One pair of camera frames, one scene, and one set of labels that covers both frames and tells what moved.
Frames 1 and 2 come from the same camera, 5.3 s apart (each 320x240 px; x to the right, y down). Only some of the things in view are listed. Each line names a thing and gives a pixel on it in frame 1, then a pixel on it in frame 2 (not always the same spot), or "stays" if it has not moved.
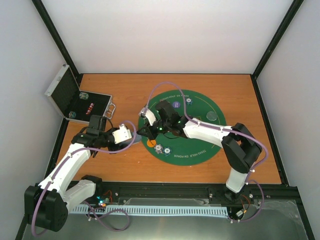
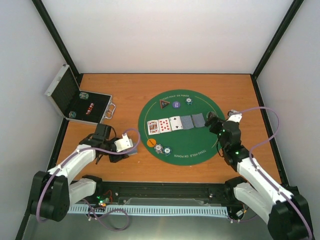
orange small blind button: (151, 143) stays
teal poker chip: (189, 101) stays
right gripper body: (154, 134) to (217, 122)
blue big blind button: (176, 104) stays
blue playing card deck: (138, 138) to (134, 151)
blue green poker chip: (166, 151) stays
